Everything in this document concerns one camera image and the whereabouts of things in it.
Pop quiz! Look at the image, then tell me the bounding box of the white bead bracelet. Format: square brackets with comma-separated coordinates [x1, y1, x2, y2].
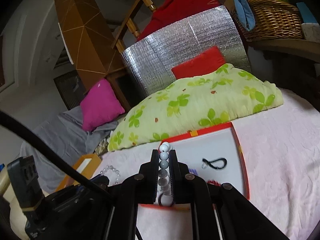
[157, 141, 173, 203]

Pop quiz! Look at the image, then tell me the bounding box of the black hair tie with charm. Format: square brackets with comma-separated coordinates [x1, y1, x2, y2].
[201, 157, 228, 170]

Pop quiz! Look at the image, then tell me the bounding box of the pale pink bead bracelet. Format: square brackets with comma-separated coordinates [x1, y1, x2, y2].
[100, 164, 121, 185]

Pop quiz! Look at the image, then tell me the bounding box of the maroon elastic hair band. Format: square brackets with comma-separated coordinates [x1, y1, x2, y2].
[158, 193, 174, 207]

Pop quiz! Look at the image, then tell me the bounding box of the red shallow box tray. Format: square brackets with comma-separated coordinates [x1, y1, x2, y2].
[138, 121, 251, 212]

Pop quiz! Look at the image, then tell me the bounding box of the grey bed sheet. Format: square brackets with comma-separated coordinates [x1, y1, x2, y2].
[19, 106, 118, 193]

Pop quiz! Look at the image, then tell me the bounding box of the magenta cushion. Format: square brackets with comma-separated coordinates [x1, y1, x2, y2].
[80, 79, 125, 132]

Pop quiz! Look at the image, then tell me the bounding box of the green floral pillow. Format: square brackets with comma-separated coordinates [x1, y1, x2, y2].
[107, 63, 284, 152]

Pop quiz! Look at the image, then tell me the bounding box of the pink white towel blanket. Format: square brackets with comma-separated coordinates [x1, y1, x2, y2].
[93, 89, 319, 239]

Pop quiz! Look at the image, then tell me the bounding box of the silver foil insulation sheet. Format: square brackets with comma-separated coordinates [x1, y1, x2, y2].
[121, 5, 252, 96]

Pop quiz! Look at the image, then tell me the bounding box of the red cushion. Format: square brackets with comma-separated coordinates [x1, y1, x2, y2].
[171, 46, 226, 79]

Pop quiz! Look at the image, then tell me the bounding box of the blue cloth in basket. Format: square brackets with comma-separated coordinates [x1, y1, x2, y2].
[234, 0, 255, 31]

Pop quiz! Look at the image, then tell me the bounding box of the wooden shelf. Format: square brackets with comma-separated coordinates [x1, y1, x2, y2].
[248, 38, 320, 63]

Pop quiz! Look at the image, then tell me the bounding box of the wicker basket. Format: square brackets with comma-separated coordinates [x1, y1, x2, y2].
[231, 0, 304, 42]

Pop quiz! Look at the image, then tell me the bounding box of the blue cardboard box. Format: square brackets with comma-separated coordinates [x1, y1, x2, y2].
[296, 2, 318, 23]

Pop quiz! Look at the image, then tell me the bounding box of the wooden chair frame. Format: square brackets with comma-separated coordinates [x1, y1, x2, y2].
[111, 0, 157, 53]

